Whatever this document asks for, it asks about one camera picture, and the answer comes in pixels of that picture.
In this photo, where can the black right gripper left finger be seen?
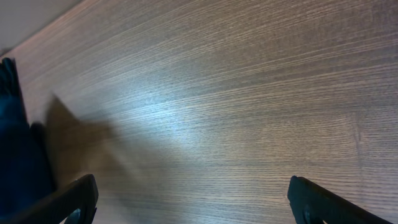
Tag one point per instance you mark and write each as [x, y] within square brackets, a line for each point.
[75, 203]

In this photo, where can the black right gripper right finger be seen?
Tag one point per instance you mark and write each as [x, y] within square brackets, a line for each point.
[311, 203]

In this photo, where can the blue t-shirt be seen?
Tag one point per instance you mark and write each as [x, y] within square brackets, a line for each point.
[25, 174]

